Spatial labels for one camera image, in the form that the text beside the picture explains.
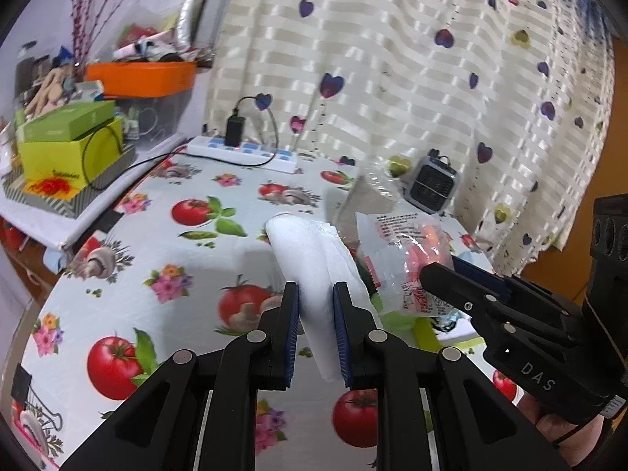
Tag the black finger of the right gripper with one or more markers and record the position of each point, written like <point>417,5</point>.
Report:
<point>500,284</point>
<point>485,310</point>

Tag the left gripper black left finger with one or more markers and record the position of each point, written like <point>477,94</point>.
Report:
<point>198,412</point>

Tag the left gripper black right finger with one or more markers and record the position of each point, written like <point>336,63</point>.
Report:
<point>434,410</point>

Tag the clear packet orange earplugs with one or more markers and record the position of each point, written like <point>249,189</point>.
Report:
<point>395,249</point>

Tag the white towel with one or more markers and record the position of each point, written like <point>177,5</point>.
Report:
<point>311,254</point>

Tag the person's right hand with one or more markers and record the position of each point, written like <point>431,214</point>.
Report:
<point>575,448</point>

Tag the lime green shallow box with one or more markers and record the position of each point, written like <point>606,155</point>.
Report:
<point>426,336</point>

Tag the small grey space heater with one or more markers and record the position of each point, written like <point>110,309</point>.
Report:
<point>433,183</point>

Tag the fruit pattern tablecloth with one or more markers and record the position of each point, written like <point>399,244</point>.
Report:
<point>187,266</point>

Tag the tall clear plastic bottle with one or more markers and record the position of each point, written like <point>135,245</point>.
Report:
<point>374,191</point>

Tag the black binder clip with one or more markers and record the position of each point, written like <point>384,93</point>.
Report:
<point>21,386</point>

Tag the cream heart pattern curtain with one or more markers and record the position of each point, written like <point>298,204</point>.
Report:
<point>517,93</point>

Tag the white power strip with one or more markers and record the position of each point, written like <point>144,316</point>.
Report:
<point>246,154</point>

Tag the yellow green cardboard box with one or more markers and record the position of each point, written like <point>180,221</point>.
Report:
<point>75,162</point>

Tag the zigzag pattern tray box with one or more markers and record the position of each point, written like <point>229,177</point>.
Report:
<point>59,197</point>

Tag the black power adapter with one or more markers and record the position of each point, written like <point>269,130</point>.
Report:
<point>234,130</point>

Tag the orange lid storage bin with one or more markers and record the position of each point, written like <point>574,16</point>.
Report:
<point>148,94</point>

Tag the green flat box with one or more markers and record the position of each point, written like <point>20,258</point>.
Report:
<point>69,122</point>

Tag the purple flower branches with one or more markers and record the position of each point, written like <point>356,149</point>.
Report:
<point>86,5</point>

